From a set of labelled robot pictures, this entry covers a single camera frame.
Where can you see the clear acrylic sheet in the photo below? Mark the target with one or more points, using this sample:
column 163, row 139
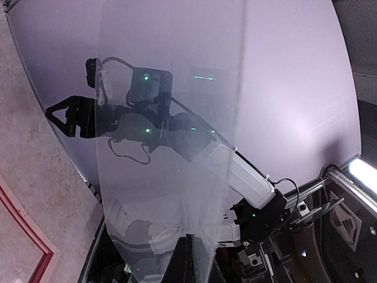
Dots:
column 148, row 208

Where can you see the right aluminium corner post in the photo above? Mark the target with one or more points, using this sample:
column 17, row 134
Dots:
column 364, row 195

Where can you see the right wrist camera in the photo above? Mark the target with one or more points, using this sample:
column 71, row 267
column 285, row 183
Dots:
column 93, row 67

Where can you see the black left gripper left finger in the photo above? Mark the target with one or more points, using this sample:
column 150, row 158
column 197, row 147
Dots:
column 178, row 269

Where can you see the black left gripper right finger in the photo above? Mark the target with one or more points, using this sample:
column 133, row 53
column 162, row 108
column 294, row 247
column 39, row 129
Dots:
column 205, row 266

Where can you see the wooden picture frame red edge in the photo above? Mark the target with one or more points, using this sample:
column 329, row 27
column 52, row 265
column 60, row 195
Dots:
column 51, row 255

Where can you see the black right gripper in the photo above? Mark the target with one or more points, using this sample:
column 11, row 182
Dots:
column 92, row 119

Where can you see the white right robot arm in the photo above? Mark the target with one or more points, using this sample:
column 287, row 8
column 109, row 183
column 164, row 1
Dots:
column 146, row 118

